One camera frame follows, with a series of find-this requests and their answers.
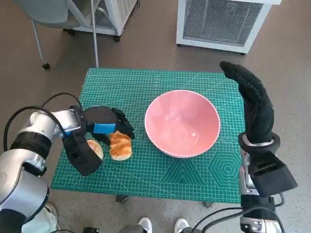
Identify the black left hand blue tape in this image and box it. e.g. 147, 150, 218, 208
84, 106, 136, 146

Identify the white cabinet on casters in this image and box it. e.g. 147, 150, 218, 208
62, 0, 139, 42

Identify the white shoe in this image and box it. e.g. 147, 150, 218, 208
138, 216, 153, 233
174, 217, 189, 233

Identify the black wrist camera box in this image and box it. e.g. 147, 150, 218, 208
62, 132, 103, 177
248, 151, 298, 198

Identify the round toy bread bun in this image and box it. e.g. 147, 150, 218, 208
86, 139, 104, 160

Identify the person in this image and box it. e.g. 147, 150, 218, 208
20, 201, 61, 233

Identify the dark grey rounded object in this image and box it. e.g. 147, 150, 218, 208
121, 224, 144, 233

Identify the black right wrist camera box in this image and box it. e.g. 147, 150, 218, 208
248, 151, 298, 198

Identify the metal pole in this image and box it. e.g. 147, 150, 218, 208
89, 0, 100, 67

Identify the pink bowl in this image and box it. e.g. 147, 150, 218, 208
144, 90, 222, 159

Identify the black gloved right hand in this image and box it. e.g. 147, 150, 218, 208
219, 61, 276, 145

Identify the black cable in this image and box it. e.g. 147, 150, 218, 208
2, 105, 67, 152
191, 207, 244, 233
40, 92, 82, 115
273, 191, 285, 207

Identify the green cutting mat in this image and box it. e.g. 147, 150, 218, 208
50, 67, 246, 204

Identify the white cabinet with mesh panel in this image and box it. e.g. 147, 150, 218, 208
175, 0, 282, 54

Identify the long orange toy bread loaf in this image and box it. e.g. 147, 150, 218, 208
109, 130, 133, 162

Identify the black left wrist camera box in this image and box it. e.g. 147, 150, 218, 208
62, 132, 103, 177

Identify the grey chair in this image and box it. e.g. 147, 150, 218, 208
13, 0, 97, 70

